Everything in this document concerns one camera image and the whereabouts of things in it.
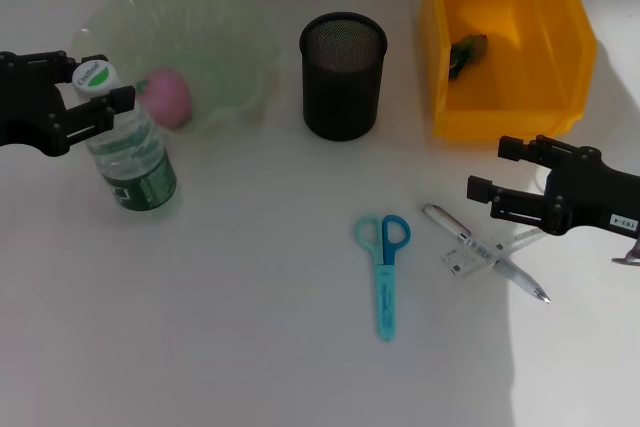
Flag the black mesh pen holder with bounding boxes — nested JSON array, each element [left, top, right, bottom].
[[299, 12, 389, 142]]

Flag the transparent plastic ruler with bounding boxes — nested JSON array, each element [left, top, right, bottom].
[[440, 226, 546, 279]]

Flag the pink peach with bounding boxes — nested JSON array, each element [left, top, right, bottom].
[[133, 68, 194, 129]]

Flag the yellow plastic bin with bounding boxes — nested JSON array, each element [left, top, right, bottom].
[[418, 0, 599, 139]]

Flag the clear ballpoint pen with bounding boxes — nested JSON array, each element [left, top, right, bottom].
[[418, 201, 553, 304]]

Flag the clear green-label water bottle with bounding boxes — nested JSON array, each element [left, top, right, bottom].
[[71, 60, 179, 213]]

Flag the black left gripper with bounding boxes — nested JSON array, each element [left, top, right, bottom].
[[0, 50, 137, 158]]

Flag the blue and teal scissors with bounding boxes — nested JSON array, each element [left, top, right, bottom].
[[354, 214, 413, 342]]

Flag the translucent green fruit plate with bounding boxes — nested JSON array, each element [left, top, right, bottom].
[[73, 0, 282, 137]]

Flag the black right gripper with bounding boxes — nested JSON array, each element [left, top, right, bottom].
[[465, 134, 640, 237]]

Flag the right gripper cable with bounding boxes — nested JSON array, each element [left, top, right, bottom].
[[610, 239, 640, 264]]

